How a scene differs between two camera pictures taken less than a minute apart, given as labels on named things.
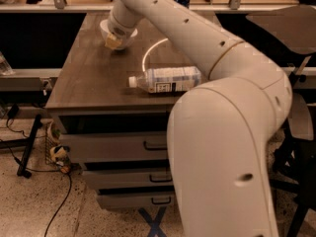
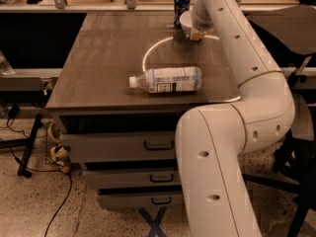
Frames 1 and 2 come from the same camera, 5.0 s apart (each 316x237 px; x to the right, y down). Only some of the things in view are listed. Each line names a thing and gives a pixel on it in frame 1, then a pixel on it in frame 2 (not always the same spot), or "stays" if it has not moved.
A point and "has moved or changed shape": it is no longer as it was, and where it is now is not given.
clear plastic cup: (5, 68) stays
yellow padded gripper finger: (113, 41) → (197, 36)
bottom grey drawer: (140, 200) stays
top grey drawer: (152, 145) stays
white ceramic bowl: (104, 25) has moved or changed shape
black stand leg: (38, 121) stays
